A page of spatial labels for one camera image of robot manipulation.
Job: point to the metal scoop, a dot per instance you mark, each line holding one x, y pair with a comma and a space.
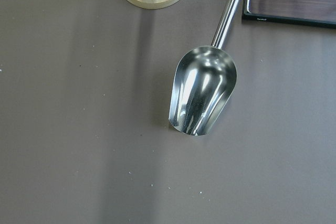
204, 81

